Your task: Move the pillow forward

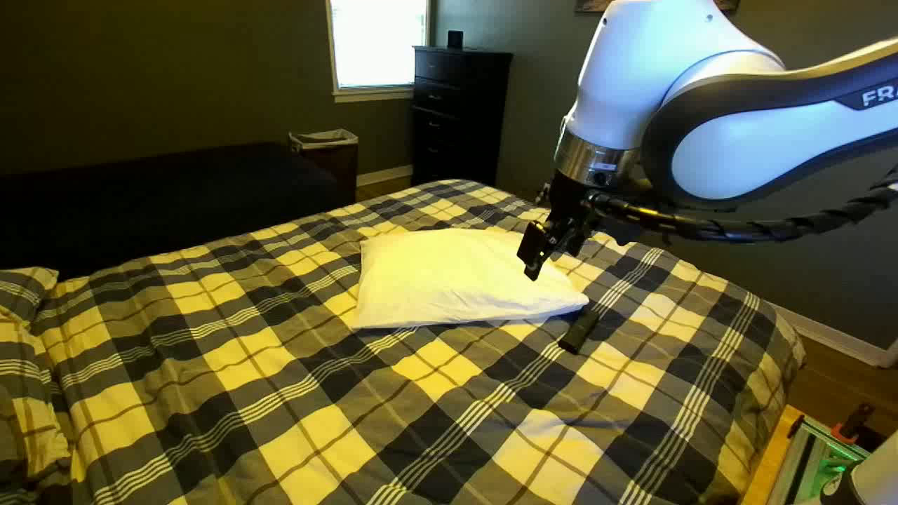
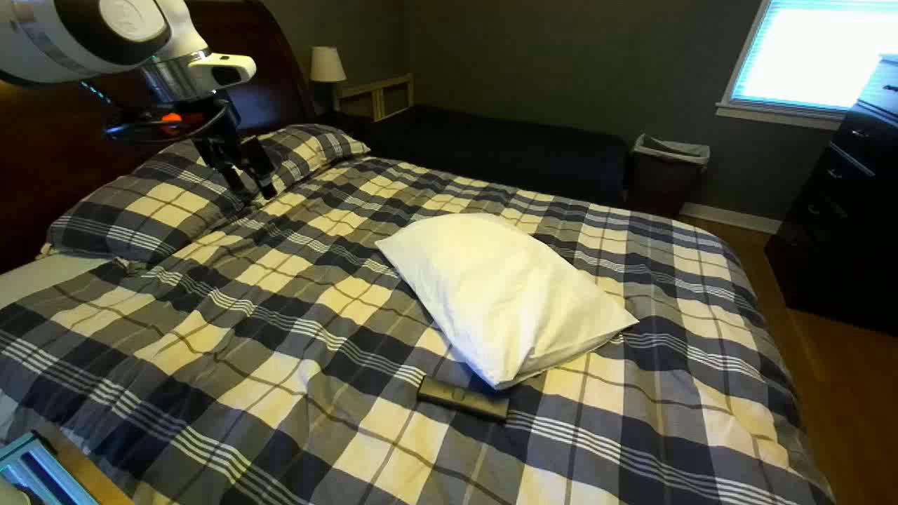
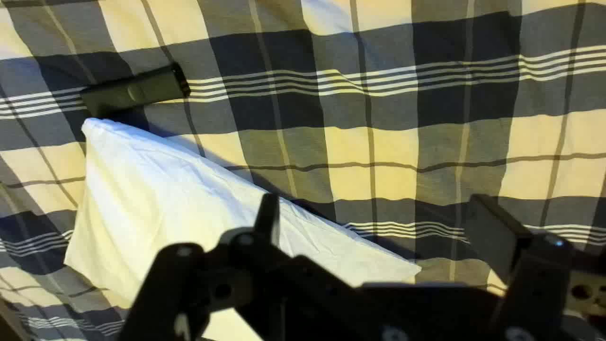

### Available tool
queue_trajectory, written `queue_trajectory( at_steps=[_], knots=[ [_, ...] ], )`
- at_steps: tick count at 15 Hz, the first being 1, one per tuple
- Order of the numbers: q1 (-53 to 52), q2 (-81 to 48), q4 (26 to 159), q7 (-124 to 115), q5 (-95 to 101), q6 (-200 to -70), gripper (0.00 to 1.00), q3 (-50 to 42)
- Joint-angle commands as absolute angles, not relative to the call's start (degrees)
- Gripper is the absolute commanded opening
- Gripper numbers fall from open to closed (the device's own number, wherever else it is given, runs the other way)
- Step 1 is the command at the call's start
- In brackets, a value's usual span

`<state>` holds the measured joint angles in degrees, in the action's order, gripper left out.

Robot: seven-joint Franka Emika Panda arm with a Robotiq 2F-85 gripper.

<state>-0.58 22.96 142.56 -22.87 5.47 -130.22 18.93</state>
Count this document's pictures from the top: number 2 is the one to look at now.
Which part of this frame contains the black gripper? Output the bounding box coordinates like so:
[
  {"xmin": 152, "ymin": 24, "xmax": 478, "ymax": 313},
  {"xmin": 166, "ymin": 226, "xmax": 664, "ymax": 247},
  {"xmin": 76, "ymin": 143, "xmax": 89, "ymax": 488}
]
[{"xmin": 190, "ymin": 97, "xmax": 274, "ymax": 203}]

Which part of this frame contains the white pillow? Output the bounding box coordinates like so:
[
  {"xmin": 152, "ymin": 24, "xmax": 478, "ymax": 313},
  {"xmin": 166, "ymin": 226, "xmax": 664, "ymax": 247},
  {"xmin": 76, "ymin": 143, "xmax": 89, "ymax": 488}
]
[{"xmin": 375, "ymin": 214, "xmax": 638, "ymax": 391}]

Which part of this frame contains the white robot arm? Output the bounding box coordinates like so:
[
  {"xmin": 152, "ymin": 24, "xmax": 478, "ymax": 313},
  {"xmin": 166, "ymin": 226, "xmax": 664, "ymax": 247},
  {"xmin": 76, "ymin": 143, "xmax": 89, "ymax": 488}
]
[{"xmin": 0, "ymin": 0, "xmax": 274, "ymax": 200}]

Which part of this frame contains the plaid pillow near headboard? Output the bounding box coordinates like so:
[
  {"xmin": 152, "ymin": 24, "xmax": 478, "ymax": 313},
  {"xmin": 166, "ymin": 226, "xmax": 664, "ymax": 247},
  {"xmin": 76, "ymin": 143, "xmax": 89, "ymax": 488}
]
[{"xmin": 47, "ymin": 143, "xmax": 243, "ymax": 266}]

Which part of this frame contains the white table lamp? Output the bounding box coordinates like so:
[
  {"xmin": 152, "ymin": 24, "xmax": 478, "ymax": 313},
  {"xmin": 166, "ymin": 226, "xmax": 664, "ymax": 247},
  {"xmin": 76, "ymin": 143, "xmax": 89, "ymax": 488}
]
[{"xmin": 312, "ymin": 45, "xmax": 344, "ymax": 112}]

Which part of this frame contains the dark wooden headboard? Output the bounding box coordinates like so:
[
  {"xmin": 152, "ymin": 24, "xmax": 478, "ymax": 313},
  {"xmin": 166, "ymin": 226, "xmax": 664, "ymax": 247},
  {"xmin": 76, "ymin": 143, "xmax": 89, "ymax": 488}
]
[{"xmin": 0, "ymin": 0, "xmax": 312, "ymax": 269}]

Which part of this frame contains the plaid bed comforter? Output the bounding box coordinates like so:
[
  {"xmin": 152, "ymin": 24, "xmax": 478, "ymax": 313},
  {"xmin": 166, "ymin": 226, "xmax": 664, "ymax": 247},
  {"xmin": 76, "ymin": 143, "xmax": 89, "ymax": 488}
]
[{"xmin": 0, "ymin": 158, "xmax": 833, "ymax": 505}]

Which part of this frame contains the dark low couch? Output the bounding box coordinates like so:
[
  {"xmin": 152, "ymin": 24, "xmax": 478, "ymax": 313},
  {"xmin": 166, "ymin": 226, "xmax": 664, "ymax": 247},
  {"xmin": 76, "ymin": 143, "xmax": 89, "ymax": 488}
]
[{"xmin": 367, "ymin": 104, "xmax": 628, "ymax": 205}]

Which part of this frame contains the small dark nightstand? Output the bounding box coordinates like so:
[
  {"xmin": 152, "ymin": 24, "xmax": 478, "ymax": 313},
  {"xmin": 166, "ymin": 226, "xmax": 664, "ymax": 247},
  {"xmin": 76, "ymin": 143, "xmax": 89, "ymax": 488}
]
[{"xmin": 628, "ymin": 132, "xmax": 709, "ymax": 216}]

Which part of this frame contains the bright window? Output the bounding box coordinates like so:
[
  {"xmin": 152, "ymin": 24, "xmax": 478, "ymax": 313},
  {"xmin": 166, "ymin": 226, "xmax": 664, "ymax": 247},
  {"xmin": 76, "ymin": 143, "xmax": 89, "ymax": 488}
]
[{"xmin": 715, "ymin": 0, "xmax": 898, "ymax": 129}]

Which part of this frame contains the black dresser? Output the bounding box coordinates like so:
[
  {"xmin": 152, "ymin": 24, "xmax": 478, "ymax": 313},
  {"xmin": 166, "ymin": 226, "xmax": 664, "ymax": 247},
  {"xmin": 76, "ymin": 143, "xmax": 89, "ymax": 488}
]
[{"xmin": 767, "ymin": 57, "xmax": 898, "ymax": 335}]

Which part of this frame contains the teal frame stand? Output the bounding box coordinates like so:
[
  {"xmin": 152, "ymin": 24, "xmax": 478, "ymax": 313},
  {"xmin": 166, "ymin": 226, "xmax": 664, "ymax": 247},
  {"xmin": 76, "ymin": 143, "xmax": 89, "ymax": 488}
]
[{"xmin": 0, "ymin": 433, "xmax": 96, "ymax": 505}]

